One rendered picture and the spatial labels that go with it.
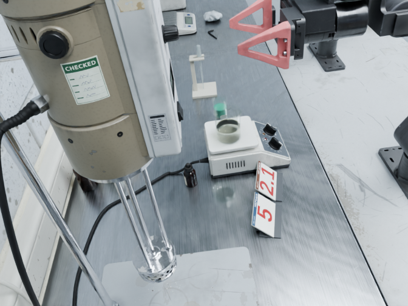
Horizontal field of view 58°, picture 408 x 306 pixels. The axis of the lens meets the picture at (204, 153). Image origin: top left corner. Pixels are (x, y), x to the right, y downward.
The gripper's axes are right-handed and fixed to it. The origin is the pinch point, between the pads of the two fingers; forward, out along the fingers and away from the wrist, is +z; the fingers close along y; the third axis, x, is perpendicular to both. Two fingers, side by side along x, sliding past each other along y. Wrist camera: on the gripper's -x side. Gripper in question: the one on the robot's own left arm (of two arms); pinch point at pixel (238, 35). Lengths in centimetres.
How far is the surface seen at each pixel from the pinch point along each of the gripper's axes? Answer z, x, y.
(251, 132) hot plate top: -3.2, 31.5, -13.4
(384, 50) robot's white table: -58, 41, -59
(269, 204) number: -4.1, 38.7, 3.6
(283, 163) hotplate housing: -10.2, 38.5, -8.3
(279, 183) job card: -8.0, 39.9, -3.2
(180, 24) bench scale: 13, 37, -98
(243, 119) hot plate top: -2.2, 31.5, -19.1
